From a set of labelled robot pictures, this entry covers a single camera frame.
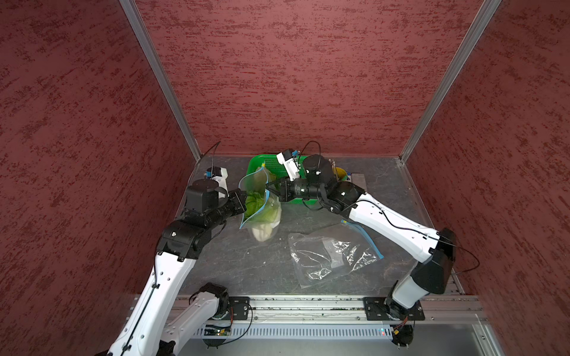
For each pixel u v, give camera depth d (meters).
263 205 0.65
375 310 0.74
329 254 0.85
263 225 0.83
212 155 1.25
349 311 0.76
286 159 0.61
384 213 0.48
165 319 0.40
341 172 1.02
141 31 0.75
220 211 0.53
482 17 0.72
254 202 0.71
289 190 0.59
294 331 0.71
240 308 0.74
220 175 0.59
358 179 1.09
